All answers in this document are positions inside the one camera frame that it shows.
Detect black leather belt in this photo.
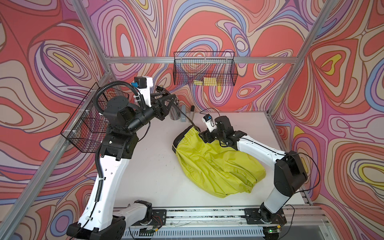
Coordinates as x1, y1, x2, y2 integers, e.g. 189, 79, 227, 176
171, 101, 202, 154

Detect beige black stapler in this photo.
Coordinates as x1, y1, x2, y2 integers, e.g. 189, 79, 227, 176
189, 105, 195, 120

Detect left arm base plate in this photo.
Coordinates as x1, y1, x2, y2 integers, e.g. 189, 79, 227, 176
133, 209, 167, 227

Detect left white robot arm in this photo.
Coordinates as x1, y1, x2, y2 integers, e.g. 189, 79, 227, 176
67, 76, 177, 240

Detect wrist white camera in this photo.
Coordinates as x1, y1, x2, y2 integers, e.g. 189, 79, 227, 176
202, 114, 217, 133
133, 76, 154, 107

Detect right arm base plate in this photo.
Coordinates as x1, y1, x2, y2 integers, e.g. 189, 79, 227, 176
241, 208, 287, 226

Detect pencil cup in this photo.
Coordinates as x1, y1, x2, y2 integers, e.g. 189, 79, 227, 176
169, 97, 181, 121

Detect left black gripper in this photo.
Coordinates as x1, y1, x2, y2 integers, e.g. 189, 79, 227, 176
124, 91, 174, 137

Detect left wire basket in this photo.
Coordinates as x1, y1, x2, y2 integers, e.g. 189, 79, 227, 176
60, 82, 130, 154

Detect wire basket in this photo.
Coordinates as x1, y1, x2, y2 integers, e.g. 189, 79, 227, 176
60, 82, 130, 154
173, 50, 238, 87

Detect back wire basket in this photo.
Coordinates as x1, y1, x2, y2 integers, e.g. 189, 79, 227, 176
173, 50, 238, 87

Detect yellow sticky note pad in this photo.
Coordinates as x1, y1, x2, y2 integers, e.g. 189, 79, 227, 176
203, 77, 217, 86

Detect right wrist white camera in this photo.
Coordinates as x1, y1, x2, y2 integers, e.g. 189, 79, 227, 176
202, 114, 217, 133

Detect neon yellow trousers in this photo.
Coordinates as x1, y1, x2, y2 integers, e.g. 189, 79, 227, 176
172, 126, 267, 198

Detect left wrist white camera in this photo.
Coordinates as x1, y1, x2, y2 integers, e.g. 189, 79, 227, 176
133, 76, 154, 107

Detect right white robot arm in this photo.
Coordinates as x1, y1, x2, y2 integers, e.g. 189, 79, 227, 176
199, 114, 308, 223

